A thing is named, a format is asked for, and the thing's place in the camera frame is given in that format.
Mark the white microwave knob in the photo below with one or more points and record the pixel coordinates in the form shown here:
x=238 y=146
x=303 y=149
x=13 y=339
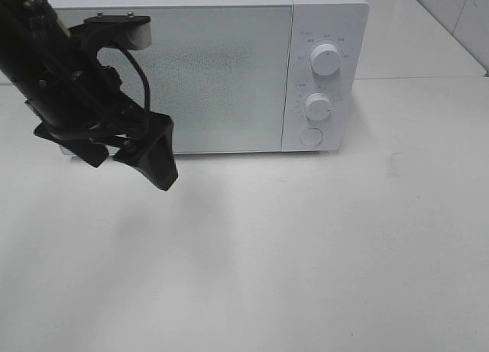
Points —
x=317 y=107
x=325 y=59

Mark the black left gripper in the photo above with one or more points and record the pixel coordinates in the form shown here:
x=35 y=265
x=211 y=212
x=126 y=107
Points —
x=85 y=106

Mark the white microwave door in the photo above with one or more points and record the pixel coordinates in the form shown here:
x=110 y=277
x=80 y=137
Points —
x=218 y=70

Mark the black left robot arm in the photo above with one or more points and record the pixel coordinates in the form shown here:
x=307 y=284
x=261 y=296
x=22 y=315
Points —
x=31 y=33

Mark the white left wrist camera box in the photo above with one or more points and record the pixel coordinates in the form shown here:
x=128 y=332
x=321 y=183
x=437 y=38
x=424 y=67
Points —
x=129 y=32

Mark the white microwave oven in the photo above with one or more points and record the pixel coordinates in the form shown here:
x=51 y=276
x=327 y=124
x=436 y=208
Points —
x=339 y=22

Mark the round door release button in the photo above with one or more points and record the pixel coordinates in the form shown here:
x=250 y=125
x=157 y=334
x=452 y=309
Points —
x=311 y=137

